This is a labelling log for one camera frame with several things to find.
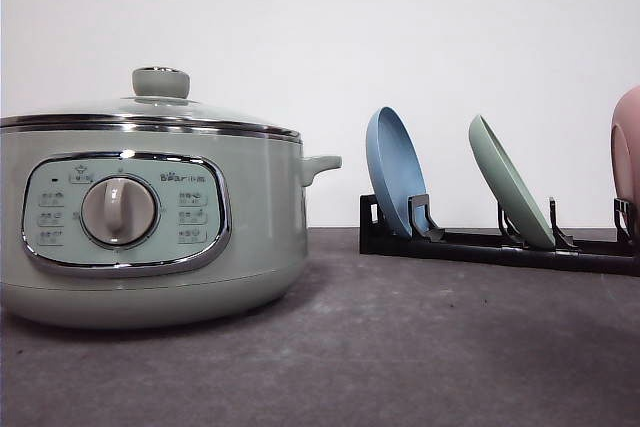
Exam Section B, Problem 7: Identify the glass pot lid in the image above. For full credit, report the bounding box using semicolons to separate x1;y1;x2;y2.
0;67;302;141

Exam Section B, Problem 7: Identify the green plate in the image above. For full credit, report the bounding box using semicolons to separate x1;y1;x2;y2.
469;115;556;250

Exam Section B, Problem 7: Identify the blue plate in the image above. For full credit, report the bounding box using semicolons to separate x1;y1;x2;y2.
366;106;427;238

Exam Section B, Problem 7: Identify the black plate rack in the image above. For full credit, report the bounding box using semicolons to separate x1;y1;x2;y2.
359;194;636;275

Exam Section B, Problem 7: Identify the green electric steamer pot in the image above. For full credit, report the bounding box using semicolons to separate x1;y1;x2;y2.
0;113;342;330

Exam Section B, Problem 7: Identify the pink plate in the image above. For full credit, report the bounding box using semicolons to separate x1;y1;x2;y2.
611;85;640;208

